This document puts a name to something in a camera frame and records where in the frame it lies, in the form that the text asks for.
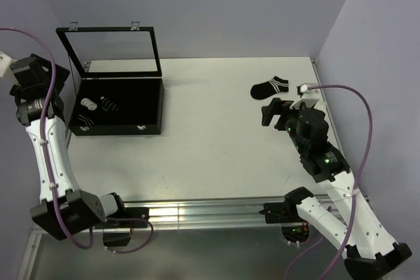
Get black glass-panel case lid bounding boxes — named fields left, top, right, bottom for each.
left=56, top=21, right=162, bottom=79

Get black sock with purple stripes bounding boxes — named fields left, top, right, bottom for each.
left=77, top=114, right=94, bottom=126

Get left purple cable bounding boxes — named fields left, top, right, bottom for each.
left=0, top=27, right=155, bottom=254

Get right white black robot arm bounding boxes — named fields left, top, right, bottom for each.
left=260, top=98, right=412, bottom=279

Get black display case base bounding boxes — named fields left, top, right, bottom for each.
left=68, top=78, right=164, bottom=136

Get white sock black thin stripes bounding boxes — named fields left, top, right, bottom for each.
left=80, top=98, right=98, bottom=111

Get black white-striped sock white toe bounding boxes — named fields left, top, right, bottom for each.
left=100, top=96, right=119, bottom=112

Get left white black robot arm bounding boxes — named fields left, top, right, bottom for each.
left=3, top=54, right=128, bottom=241

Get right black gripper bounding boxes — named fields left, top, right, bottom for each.
left=261, top=97, right=310, bottom=154

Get purple cable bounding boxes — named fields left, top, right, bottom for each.
left=0, top=27, right=155, bottom=254
left=283, top=84, right=375, bottom=280

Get aluminium front frame rail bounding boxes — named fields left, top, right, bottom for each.
left=16, top=194, right=388, bottom=280

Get black sock white cuff stripes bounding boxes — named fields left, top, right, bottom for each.
left=250, top=76, right=289, bottom=100

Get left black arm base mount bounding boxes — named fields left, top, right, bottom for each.
left=98, top=207, right=154, bottom=252

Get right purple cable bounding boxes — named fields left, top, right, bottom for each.
left=283, top=84, right=375, bottom=280

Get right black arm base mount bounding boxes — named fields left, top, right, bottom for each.
left=259, top=201, right=310, bottom=247

